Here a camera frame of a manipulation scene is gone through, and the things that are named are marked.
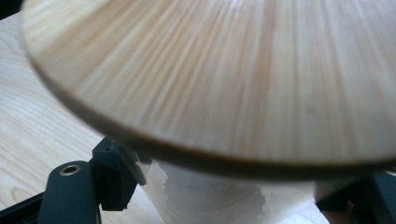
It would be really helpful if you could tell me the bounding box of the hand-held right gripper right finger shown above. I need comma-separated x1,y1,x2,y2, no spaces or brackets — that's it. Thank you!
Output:
314,170,396,224

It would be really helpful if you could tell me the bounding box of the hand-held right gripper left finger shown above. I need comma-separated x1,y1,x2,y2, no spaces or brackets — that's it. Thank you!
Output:
89,136,148,212

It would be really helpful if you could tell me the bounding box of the short jar with wooden lid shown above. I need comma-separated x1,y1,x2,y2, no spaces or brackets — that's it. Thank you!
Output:
21,0,396,224

